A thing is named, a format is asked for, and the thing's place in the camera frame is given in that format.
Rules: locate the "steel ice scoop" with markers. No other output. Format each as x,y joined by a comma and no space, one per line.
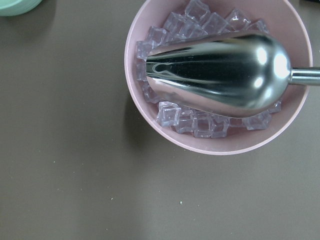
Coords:
237,74

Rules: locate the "clear ice cubes pile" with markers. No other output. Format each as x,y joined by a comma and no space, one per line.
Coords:
197,20

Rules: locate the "pink bowl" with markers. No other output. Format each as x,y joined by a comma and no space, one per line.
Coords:
284,24

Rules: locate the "green bowl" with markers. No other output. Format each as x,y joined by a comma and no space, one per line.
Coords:
10,8

